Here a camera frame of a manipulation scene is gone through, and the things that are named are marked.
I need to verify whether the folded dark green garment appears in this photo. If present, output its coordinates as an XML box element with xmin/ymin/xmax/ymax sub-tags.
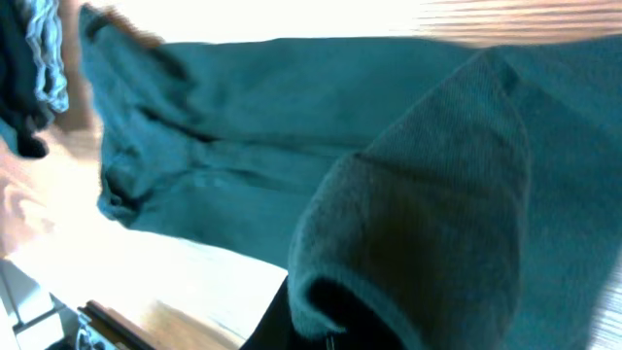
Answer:
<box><xmin>1</xmin><ymin>0</ymin><xmax>52</xmax><ymax>159</ymax></box>

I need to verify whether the dark green t-shirt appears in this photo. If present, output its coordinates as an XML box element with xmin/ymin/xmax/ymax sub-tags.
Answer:
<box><xmin>79</xmin><ymin>6</ymin><xmax>621</xmax><ymax>349</ymax></box>

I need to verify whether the white folded cloth underneath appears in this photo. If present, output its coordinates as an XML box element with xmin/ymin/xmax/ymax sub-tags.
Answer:
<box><xmin>21</xmin><ymin>0</ymin><xmax>69</xmax><ymax>113</ymax></box>

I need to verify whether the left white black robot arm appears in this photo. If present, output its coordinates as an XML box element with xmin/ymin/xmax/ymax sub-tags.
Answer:
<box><xmin>1</xmin><ymin>260</ymin><xmax>117</xmax><ymax>350</ymax></box>

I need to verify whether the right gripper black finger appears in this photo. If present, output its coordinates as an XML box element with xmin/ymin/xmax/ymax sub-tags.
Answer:
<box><xmin>240</xmin><ymin>278</ymin><xmax>311</xmax><ymax>350</ymax></box>

